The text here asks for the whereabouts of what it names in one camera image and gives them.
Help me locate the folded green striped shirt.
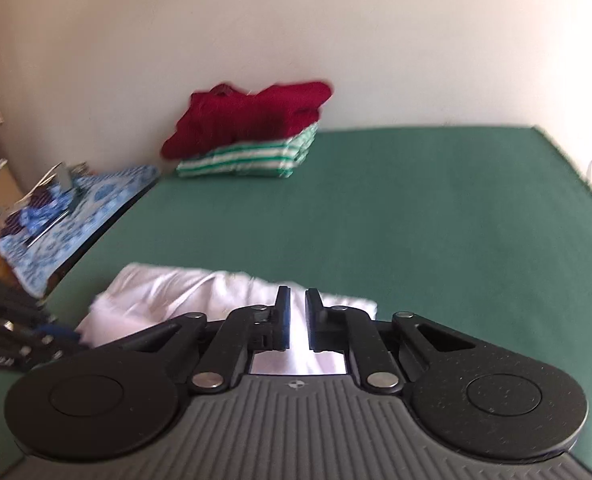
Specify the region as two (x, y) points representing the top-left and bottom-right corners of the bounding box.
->
(176, 122), (319, 180)

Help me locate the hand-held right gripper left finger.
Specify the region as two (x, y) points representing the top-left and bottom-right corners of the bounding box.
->
(106, 284), (293, 395)

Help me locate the white garment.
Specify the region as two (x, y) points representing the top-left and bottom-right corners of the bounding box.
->
(74, 262), (379, 377)

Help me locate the blue patterned cloth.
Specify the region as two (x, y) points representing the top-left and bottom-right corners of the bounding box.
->
(0, 164), (161, 299)

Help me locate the dark maroon patterned cloth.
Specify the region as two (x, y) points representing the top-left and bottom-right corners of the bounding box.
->
(2, 187), (70, 237)

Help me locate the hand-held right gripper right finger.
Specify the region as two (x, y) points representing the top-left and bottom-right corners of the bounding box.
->
(305, 287), (478, 393)

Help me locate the green table cloth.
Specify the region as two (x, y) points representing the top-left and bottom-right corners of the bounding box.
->
(0, 125), (592, 480)

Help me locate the folded dark red sweater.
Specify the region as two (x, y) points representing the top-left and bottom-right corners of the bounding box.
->
(160, 80), (333, 161)

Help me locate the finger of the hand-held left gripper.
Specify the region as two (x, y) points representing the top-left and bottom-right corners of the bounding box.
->
(0, 324), (90, 374)
(0, 272), (78, 345)

